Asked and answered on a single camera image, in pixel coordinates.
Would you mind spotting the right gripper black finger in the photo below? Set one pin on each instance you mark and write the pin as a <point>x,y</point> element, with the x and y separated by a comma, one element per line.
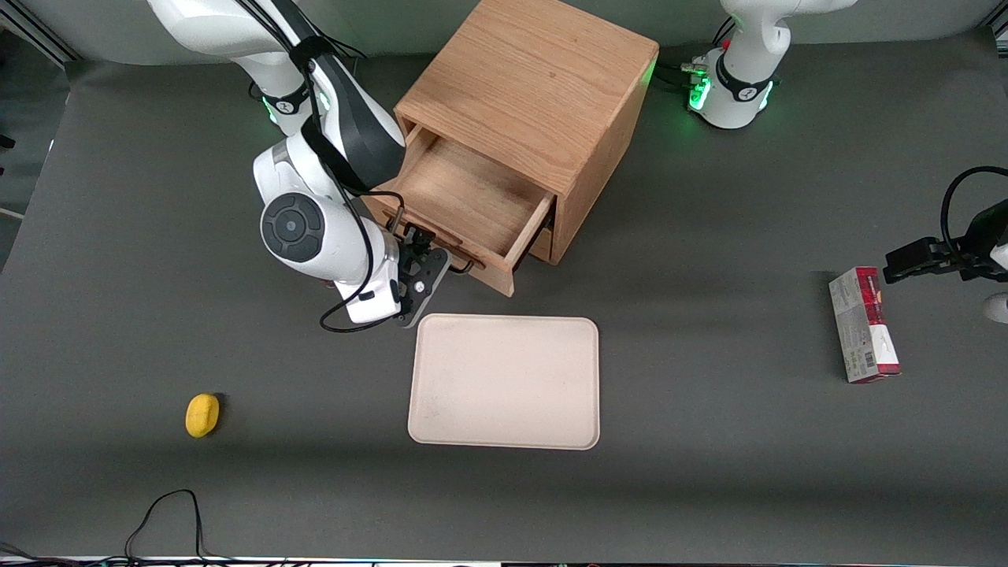
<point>430,241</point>
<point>413,235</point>

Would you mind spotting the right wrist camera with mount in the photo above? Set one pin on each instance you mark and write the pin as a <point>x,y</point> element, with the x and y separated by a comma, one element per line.
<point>429,283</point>

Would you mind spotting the yellow lemon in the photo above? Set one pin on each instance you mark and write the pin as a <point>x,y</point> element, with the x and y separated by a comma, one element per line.
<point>202,415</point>

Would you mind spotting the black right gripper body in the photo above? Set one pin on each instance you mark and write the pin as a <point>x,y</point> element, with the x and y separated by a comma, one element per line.
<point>410,246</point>

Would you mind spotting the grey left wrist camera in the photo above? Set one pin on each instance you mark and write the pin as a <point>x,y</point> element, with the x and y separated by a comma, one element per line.
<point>997,309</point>

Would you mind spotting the beige rectangular tray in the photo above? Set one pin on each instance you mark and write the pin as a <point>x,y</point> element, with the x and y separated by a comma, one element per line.
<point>504,382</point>

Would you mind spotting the red and grey carton box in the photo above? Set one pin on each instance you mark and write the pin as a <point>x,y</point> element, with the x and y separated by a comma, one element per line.
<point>858,331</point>

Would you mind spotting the wooden drawer cabinet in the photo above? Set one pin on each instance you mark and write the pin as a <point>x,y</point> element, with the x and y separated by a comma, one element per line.
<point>535,71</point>

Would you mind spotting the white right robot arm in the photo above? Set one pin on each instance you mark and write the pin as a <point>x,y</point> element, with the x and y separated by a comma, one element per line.
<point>315,228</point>

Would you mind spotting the aluminium frame rail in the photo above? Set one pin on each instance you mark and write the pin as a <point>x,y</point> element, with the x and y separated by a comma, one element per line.
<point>35,35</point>

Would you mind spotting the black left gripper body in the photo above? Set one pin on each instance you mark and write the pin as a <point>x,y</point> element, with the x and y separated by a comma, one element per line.
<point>979,243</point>

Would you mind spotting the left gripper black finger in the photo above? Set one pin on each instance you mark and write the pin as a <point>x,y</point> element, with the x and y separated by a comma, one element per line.
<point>909,260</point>

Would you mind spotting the grey table mat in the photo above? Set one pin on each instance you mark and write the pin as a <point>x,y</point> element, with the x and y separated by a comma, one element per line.
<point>709,488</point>

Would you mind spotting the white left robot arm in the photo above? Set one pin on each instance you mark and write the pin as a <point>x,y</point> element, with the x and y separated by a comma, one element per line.
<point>748,47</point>

